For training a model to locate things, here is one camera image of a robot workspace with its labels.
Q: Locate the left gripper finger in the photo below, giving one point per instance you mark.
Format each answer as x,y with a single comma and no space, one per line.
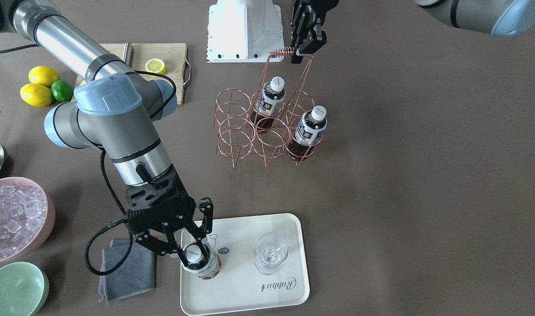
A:
295,43
312,41

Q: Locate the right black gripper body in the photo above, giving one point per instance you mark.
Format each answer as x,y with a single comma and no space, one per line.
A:
204,210

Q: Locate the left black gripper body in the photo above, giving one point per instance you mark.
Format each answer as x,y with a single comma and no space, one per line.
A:
312,9

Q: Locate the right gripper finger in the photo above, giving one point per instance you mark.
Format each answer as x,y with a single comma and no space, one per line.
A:
168,247
205,206

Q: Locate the tea bottle two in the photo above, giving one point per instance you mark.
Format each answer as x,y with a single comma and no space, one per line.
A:
205,265

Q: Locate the copper wire bottle basket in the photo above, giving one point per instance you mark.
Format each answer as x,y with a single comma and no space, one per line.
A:
240,136

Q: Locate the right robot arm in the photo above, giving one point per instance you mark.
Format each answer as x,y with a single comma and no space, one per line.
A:
115,110

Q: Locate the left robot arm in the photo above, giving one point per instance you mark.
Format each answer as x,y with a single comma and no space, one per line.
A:
506,18

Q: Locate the tea bottle three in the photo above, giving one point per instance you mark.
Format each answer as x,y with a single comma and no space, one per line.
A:
268,105

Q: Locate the tea bottle one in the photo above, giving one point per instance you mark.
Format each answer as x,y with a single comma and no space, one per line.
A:
308,133

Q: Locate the grey folded cloth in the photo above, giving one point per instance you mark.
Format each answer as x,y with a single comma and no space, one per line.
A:
136,275

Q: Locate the clear wine glass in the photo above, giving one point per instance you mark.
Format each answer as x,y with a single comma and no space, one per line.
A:
271,251

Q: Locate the cream rabbit tray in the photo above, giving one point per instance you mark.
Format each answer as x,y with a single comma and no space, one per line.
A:
239,286

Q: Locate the wooden cutting board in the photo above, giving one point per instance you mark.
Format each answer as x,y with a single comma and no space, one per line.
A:
174,56

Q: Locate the pink bowl of ice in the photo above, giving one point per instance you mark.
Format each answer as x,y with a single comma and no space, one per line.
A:
27,217

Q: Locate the half lemon slice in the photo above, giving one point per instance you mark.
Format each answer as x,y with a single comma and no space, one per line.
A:
156,65

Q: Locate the green lime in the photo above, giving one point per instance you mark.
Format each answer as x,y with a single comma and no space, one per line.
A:
61,91

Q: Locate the green ceramic bowl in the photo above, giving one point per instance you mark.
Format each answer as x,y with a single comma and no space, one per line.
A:
24,289

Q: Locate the yellow lemon lower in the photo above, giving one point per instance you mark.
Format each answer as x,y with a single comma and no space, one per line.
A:
36,95

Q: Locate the yellow lemon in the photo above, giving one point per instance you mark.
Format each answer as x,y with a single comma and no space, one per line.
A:
36,95
43,75

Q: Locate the yellow lemon upper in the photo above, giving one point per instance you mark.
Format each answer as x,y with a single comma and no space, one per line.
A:
43,75

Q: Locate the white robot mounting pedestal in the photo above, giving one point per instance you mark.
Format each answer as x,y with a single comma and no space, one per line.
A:
243,31

